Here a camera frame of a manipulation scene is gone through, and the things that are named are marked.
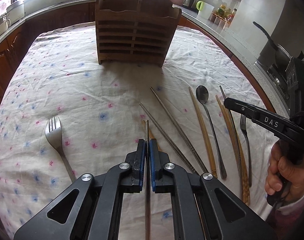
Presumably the short bamboo chopstick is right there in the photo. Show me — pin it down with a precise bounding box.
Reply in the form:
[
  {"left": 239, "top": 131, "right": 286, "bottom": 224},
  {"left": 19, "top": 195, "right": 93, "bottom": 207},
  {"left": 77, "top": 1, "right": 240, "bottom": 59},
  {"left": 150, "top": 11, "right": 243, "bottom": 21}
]
[{"left": 141, "top": 120, "right": 162, "bottom": 151}]

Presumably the silver fork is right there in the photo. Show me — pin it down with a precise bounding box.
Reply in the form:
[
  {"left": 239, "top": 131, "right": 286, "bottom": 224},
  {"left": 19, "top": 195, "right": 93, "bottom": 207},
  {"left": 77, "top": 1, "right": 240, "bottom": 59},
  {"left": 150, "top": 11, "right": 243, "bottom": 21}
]
[
  {"left": 45, "top": 115, "right": 76, "bottom": 183},
  {"left": 219, "top": 85, "right": 253, "bottom": 188}
]

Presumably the bamboo chopstick pair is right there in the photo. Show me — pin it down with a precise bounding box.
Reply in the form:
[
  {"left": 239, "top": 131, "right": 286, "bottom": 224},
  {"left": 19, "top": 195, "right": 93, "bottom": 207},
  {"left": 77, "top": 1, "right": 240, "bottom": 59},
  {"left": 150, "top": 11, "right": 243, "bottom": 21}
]
[{"left": 215, "top": 95, "right": 250, "bottom": 206}]

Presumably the pink sleeve right forearm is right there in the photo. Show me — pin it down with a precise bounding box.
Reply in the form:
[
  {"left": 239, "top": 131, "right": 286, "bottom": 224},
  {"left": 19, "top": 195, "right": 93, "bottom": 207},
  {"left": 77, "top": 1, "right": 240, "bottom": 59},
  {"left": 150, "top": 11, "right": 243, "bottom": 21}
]
[{"left": 266, "top": 195, "right": 304, "bottom": 239}]

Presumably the right hand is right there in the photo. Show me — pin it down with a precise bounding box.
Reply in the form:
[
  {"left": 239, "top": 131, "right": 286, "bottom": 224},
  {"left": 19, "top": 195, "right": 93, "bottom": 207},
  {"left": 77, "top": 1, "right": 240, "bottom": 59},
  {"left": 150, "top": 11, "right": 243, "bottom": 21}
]
[{"left": 265, "top": 142, "right": 304, "bottom": 203}]

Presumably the gas stove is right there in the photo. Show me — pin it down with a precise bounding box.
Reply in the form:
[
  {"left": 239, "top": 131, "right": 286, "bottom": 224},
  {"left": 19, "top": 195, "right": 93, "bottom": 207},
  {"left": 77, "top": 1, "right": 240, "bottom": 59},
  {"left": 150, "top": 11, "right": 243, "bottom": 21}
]
[{"left": 255, "top": 60, "right": 290, "bottom": 113}]

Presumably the black frying pan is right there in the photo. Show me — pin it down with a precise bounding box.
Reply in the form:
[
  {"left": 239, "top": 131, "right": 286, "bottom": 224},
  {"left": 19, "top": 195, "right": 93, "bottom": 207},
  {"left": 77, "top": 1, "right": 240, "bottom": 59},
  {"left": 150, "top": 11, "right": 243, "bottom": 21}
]
[{"left": 252, "top": 21, "right": 291, "bottom": 72}]

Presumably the silver spoon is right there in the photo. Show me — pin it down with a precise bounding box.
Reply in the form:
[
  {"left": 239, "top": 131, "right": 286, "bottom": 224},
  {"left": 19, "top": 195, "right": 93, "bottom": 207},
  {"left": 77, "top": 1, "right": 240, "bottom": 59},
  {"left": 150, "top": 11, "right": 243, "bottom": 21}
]
[{"left": 196, "top": 85, "right": 227, "bottom": 180}]

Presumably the floral white tablecloth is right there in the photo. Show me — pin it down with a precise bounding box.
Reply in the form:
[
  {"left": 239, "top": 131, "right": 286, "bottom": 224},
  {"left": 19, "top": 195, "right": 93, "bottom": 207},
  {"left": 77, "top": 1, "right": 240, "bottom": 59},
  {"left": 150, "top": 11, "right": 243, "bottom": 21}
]
[{"left": 0, "top": 24, "right": 264, "bottom": 238}]

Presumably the spice jar rack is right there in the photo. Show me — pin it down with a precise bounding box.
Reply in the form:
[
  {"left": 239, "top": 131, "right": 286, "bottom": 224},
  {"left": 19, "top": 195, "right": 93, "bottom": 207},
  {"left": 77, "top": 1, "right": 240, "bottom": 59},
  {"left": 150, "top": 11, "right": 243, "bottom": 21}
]
[{"left": 209, "top": 4, "right": 237, "bottom": 29}]

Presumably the wooden utensil holder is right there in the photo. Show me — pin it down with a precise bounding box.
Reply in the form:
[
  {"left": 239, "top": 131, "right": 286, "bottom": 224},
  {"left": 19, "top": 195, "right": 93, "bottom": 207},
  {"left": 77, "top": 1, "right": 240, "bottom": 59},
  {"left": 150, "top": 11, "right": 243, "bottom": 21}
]
[{"left": 95, "top": 0, "right": 182, "bottom": 67}]

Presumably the steel electric kettle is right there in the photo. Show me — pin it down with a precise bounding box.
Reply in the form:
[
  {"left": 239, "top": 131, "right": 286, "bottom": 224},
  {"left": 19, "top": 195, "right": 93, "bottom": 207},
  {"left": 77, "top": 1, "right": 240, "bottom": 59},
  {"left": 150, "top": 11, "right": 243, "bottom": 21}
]
[{"left": 182, "top": 0, "right": 195, "bottom": 8}]

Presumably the white pot on counter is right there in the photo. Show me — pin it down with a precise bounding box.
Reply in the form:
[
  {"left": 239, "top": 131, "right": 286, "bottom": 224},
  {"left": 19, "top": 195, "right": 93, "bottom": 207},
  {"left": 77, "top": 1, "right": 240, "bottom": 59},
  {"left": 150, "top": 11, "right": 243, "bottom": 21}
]
[{"left": 6, "top": 1, "right": 25, "bottom": 25}]

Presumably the green handled white jug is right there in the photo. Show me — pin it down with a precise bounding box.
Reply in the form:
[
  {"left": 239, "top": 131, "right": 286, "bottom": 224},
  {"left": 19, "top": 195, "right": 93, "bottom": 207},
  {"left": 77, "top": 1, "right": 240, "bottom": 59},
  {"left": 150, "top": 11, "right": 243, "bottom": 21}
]
[{"left": 196, "top": 1, "right": 214, "bottom": 20}]

